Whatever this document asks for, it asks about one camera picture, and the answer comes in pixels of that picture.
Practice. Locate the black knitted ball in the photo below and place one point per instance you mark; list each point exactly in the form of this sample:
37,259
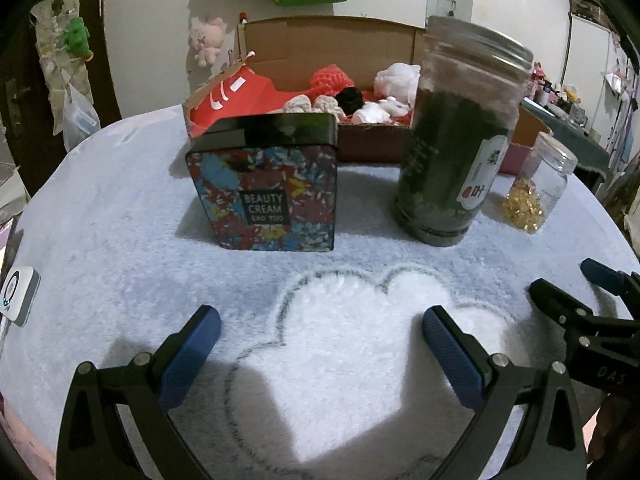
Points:
349,99

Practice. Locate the beige crochet flower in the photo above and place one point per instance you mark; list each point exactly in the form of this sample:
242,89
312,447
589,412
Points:
327,106
300,105

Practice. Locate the table with dark cloth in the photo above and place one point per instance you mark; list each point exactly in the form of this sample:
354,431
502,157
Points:
575,152

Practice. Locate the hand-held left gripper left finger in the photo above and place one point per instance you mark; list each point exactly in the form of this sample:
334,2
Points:
192,355

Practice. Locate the row of cosmetic bottles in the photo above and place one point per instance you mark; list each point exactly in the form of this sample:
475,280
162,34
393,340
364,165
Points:
560,95

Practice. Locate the hanging clear plastic bag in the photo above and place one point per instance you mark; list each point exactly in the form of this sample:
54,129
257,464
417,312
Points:
77,115

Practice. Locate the large glass jar metal lid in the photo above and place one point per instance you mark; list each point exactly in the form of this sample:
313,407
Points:
450,160

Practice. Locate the hanging clear organizer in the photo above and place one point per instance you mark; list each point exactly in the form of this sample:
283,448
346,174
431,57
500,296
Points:
50,55

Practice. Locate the green toy figure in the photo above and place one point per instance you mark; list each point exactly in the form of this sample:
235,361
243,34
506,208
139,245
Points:
77,35

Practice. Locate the small clear plastic jar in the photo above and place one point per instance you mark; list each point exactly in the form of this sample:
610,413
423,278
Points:
537,185

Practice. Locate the red foam net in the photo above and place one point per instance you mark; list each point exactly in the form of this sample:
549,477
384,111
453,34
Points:
330,77

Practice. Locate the floral black tin box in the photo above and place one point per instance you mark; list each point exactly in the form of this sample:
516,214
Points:
265,185

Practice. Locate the person's right hand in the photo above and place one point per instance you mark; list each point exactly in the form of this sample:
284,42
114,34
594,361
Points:
612,430

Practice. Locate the white flat device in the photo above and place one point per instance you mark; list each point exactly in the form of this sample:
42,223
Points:
17,290

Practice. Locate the white plush toy checked bow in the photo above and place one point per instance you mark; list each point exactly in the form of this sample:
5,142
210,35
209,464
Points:
377,111

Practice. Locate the pink plush toy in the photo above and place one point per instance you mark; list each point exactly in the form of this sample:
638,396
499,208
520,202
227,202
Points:
206,35

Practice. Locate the dark wooden door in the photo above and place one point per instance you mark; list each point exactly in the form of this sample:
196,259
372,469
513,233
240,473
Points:
107,75

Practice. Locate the white mesh bath pouf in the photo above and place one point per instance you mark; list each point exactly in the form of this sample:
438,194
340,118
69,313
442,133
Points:
397,80

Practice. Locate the cardboard box red inside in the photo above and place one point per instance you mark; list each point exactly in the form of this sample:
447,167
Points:
325,45

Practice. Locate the patterned suitcase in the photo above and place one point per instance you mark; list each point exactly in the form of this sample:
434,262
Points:
587,5

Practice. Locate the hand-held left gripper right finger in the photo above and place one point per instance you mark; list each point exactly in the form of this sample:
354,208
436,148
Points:
450,360

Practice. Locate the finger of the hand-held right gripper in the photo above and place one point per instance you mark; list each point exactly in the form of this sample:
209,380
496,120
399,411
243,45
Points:
600,272
555,305

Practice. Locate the white wardrobe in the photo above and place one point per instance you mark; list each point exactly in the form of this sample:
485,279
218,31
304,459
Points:
595,60

